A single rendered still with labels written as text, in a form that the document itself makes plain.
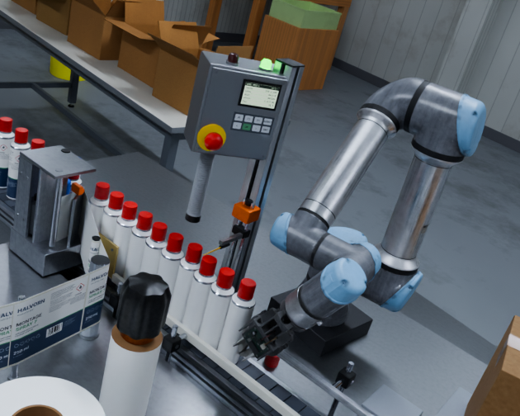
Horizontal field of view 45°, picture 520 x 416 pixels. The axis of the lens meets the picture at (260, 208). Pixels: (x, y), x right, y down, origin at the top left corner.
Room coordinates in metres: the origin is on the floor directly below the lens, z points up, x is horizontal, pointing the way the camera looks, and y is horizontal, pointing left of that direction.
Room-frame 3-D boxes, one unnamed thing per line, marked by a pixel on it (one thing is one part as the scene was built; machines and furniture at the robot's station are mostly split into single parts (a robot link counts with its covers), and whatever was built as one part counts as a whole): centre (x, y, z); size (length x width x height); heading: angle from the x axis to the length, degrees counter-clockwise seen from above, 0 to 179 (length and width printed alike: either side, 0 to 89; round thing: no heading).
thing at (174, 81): (3.06, 0.47, 0.97); 0.51 x 0.42 x 0.37; 146
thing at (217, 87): (1.26, 0.11, 1.38); 0.17 x 0.10 x 0.19; 113
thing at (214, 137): (1.19, 0.13, 1.32); 0.04 x 0.03 x 0.04; 113
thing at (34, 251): (1.28, 0.47, 1.01); 0.14 x 0.13 x 0.26; 58
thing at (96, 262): (1.05, 0.28, 0.97); 0.05 x 0.05 x 0.19
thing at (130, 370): (0.86, 0.14, 1.03); 0.09 x 0.09 x 0.30
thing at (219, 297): (1.11, 0.03, 0.98); 0.05 x 0.05 x 0.20
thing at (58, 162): (1.28, 0.47, 1.14); 0.14 x 0.11 x 0.01; 58
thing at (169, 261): (1.19, 0.16, 0.98); 0.05 x 0.05 x 0.20
